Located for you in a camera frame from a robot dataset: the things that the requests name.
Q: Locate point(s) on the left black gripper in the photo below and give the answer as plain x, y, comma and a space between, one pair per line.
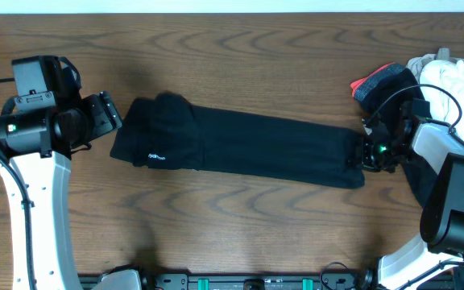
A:
103, 113

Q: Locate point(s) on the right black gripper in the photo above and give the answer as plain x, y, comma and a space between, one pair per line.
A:
366, 161

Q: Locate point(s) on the black t-shirt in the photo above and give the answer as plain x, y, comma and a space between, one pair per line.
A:
168, 132

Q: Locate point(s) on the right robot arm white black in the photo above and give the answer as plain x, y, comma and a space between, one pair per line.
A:
439, 245

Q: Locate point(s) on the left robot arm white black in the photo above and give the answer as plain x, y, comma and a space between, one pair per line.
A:
39, 133

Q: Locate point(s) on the dark garment with red trim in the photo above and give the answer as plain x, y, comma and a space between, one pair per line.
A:
381, 95

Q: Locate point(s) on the white cloth pile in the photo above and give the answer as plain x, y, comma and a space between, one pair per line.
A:
443, 88

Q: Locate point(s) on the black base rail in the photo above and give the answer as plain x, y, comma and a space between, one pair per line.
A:
128, 277

